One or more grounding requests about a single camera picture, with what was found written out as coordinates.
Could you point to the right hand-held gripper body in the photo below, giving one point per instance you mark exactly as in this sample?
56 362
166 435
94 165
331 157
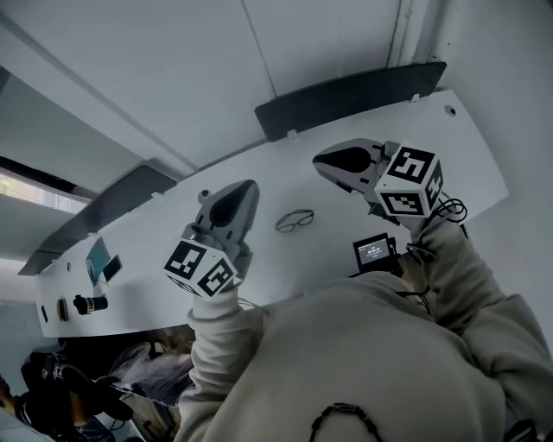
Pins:
389 181

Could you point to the person's right forearm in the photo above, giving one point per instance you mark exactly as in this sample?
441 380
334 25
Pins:
453 276

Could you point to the small yellowish black-rimmed object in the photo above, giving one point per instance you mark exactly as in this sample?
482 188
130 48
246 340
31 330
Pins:
63 310

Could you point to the grey desk partition panel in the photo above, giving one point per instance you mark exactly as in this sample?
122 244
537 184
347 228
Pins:
108 207

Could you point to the black-framed glasses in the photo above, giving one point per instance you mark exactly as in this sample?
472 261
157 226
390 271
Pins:
284 226

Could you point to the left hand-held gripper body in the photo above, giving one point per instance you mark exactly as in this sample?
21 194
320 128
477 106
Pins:
224 216

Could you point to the person's left forearm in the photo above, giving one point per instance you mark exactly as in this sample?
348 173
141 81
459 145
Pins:
216 336

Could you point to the person's beige sweatshirt torso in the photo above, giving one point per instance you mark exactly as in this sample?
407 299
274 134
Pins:
345 345

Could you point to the black cylindrical lens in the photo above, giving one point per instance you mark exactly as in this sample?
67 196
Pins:
91 304

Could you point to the clear plastic bag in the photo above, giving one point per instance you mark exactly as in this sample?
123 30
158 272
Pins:
151 371

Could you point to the long black desk partition panel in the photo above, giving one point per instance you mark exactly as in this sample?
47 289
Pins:
345 101

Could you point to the black smartphone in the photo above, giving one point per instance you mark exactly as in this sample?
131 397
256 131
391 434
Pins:
112 267

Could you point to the small black monitor screen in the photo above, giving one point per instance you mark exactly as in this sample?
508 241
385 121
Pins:
371 254

